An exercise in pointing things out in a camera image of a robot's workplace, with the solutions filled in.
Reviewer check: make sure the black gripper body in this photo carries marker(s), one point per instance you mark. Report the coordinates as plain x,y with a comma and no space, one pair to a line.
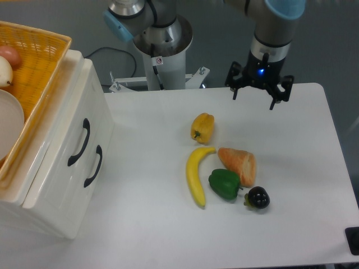
260,72

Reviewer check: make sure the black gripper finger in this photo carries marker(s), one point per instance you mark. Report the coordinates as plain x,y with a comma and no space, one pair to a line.
234,78
280,90

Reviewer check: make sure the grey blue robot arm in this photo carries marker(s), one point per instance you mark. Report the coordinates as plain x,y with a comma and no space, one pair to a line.
276,22

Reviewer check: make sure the white drawer cabinet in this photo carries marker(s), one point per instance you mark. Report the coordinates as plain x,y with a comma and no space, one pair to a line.
25,166

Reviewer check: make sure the yellow bell pepper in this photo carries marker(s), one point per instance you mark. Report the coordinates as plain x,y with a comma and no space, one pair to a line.
202,128

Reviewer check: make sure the croissant bread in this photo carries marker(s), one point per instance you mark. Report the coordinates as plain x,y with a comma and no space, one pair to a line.
241,162

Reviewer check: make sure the yellow banana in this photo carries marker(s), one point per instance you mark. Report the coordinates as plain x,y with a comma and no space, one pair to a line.
192,174

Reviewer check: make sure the green bell pepper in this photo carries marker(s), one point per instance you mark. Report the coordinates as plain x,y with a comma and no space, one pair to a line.
225,183

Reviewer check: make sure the dark purple eggplant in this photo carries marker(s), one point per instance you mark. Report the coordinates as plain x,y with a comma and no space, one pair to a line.
257,198

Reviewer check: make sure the black table corner device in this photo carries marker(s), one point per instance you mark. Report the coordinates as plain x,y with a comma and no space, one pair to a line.
352,235

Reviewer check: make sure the yellow woven basket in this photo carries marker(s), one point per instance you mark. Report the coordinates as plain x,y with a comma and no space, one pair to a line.
42,52

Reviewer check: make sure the red apple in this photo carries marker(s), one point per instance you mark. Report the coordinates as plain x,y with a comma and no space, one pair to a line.
11,55

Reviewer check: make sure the white plate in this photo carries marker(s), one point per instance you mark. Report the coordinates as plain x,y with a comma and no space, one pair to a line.
12,122

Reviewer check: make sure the white pear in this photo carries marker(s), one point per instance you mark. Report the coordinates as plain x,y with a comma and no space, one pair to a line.
6,72

